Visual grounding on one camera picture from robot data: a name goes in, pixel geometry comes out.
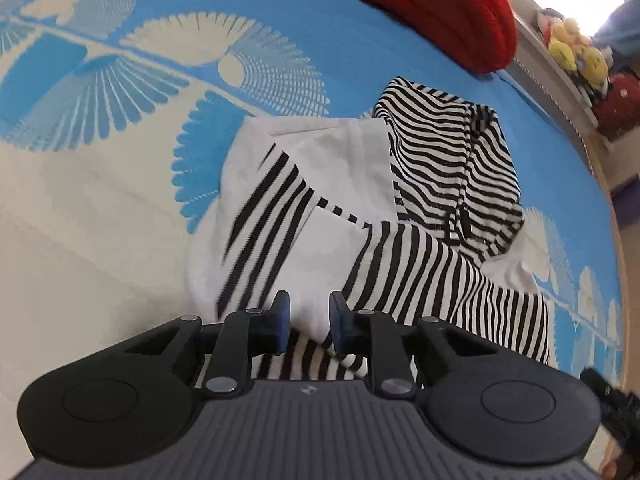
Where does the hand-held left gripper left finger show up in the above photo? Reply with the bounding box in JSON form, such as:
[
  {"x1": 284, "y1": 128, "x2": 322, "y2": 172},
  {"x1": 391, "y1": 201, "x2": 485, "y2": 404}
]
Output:
[{"x1": 122, "y1": 290, "x2": 292, "y2": 400}]

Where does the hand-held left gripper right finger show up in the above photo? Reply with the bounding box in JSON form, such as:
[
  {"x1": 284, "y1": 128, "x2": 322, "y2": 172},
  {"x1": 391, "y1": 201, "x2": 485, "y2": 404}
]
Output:
[{"x1": 327, "y1": 291, "x2": 501, "y2": 400}]

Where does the black white striped garment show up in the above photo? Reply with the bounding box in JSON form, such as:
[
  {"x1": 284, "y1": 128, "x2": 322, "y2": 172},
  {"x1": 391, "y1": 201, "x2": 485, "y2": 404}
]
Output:
[{"x1": 187, "y1": 77, "x2": 557, "y2": 382}]

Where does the blue white patterned mat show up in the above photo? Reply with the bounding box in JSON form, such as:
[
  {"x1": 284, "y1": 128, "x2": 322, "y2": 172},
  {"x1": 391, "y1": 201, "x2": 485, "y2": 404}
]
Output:
[{"x1": 0, "y1": 0, "x2": 630, "y2": 411}]

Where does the pile of plush toys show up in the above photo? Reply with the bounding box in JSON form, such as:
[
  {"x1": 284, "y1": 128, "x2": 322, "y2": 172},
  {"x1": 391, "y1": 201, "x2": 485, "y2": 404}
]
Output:
[{"x1": 509, "y1": 7, "x2": 612, "y2": 153}]

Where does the red plush toy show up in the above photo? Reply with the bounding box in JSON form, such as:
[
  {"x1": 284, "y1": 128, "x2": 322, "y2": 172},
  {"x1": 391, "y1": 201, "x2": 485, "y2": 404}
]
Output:
[{"x1": 594, "y1": 72, "x2": 640, "y2": 137}]

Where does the yellow plush toy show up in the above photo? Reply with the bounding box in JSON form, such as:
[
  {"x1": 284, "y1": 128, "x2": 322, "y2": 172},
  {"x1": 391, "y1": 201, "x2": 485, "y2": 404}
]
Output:
[{"x1": 548, "y1": 16, "x2": 610, "y2": 86}]

